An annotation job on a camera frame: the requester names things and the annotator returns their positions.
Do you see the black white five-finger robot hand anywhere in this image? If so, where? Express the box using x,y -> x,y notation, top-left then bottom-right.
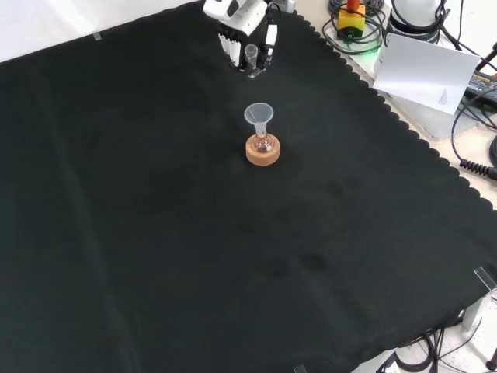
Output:
203,0 -> 280,75

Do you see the clear graduated cylinder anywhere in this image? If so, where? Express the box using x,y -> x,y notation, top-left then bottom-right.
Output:
244,44 -> 269,79

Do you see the glass round-bottom flask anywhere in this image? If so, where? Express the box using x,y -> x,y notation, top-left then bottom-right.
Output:
252,124 -> 276,154

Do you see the clear plastic funnel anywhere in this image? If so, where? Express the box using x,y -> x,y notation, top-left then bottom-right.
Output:
243,102 -> 276,135

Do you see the yellow stop button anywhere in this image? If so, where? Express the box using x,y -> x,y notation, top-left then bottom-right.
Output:
336,0 -> 367,42

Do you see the pale white board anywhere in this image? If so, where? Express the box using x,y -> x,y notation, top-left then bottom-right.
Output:
372,32 -> 482,116

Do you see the grey box under board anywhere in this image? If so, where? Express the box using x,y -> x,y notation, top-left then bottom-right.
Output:
382,91 -> 469,141

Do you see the black bench cloth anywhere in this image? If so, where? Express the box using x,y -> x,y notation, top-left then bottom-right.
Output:
0,0 -> 497,373

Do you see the black tripod leg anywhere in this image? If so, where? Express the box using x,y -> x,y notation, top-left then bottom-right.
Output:
475,38 -> 497,75

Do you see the black power adapter yellow label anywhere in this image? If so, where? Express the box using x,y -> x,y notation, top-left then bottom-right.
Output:
464,71 -> 497,103

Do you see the black looped cable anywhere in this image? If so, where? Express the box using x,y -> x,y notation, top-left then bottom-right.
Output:
321,0 -> 391,56

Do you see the cork ring stand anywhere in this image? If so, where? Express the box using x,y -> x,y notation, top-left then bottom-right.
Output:
245,134 -> 281,167

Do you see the white dome device black ring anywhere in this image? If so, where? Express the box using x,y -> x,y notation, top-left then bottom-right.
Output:
387,0 -> 443,44

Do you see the thin black cable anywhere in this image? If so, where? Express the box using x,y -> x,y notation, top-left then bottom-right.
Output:
449,96 -> 497,164

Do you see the black coiled cable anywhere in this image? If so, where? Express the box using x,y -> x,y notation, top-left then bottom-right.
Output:
459,158 -> 497,179

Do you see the black cable bundle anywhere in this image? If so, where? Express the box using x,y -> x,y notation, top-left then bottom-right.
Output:
375,326 -> 497,373

